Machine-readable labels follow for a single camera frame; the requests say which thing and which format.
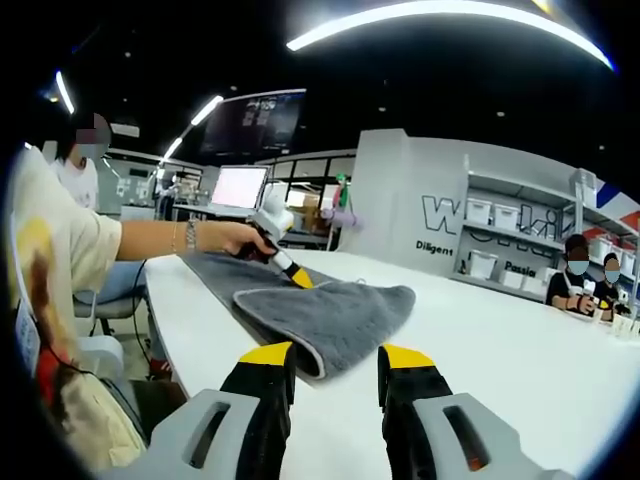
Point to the person's left hand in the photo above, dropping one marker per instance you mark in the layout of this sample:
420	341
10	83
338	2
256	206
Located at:
242	235

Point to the grey office chair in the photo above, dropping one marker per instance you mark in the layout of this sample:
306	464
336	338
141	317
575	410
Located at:
115	307

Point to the short ceiling light strip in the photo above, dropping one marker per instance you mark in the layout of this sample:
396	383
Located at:
207	110
65	92

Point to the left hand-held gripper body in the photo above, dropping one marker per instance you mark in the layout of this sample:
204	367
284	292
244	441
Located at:
272	220

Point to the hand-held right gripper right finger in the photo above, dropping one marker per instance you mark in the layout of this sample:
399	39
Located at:
405	430

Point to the white table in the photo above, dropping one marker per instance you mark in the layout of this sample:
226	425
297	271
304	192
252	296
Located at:
500	360

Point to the purple rolled mat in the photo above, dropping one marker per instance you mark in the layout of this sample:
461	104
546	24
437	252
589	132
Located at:
340	218

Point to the grey metal shelving rack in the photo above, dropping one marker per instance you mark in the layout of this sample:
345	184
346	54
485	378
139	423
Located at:
467	200

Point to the open laptop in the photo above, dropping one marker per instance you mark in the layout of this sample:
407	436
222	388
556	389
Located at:
240	187

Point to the long ceiling light strip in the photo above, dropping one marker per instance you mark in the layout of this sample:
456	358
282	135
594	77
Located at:
310	37

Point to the dark hanging monitor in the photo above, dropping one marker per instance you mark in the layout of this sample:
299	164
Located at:
250	125

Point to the white chest-worn device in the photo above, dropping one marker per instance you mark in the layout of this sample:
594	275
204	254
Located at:
27	335

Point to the small green red flag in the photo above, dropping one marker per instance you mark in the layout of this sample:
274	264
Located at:
342	192

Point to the row of white storage boxes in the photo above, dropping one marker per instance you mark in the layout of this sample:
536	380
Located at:
477	210

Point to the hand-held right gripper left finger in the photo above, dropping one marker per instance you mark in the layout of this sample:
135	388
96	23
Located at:
265	425

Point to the group of white cups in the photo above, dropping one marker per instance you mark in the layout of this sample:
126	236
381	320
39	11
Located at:
625	325

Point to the grey towel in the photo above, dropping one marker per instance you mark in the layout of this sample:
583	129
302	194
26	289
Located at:
340	315

